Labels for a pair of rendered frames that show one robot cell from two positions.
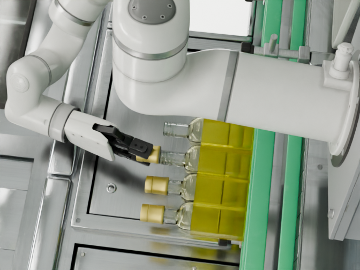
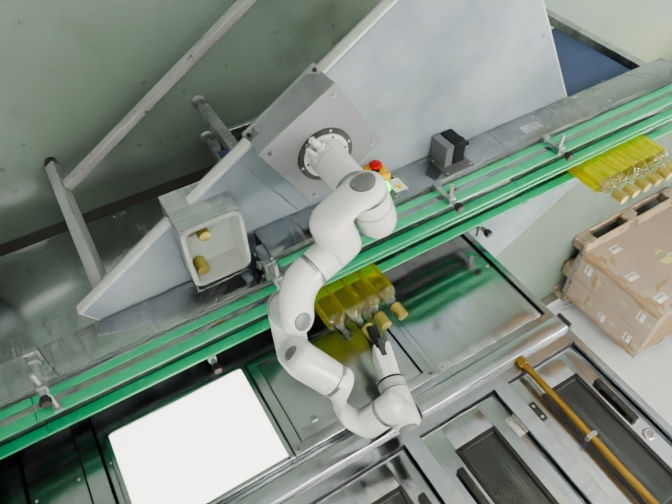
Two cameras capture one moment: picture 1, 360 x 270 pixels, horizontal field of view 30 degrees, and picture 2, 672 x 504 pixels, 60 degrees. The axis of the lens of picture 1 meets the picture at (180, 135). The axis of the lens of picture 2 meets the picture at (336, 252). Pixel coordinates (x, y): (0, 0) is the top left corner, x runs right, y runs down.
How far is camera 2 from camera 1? 130 cm
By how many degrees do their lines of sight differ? 56
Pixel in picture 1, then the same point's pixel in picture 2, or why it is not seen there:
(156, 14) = (365, 176)
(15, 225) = (463, 416)
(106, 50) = (313, 443)
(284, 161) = not seen: hidden behind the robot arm
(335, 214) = (373, 138)
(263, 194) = not seen: hidden behind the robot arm
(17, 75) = (397, 400)
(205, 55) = not seen: hidden behind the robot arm
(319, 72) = (324, 154)
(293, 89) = (341, 154)
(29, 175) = (430, 434)
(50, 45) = (356, 422)
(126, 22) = (379, 184)
